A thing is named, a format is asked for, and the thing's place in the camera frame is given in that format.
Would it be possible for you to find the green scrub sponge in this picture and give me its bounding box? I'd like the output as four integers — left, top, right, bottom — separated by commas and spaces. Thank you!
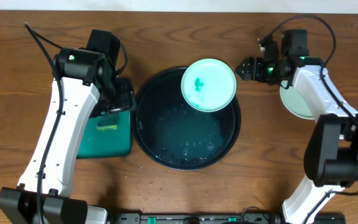
96, 113, 119, 131

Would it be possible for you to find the mint plate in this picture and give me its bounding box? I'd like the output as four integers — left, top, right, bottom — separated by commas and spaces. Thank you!
280, 80, 314, 119
180, 58, 237, 113

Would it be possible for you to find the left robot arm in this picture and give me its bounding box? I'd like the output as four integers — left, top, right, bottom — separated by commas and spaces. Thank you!
0, 29, 136, 223

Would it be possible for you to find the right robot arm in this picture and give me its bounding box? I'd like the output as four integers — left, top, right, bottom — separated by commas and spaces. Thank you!
236, 29, 358, 223

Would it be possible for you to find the black rectangular water tray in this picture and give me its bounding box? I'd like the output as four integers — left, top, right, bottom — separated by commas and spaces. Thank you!
76, 77, 135, 159

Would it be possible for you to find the round black serving tray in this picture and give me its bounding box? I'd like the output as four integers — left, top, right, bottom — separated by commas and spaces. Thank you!
131, 67, 241, 170

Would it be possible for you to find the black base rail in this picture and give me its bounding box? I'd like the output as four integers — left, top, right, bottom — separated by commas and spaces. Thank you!
113, 212, 347, 224

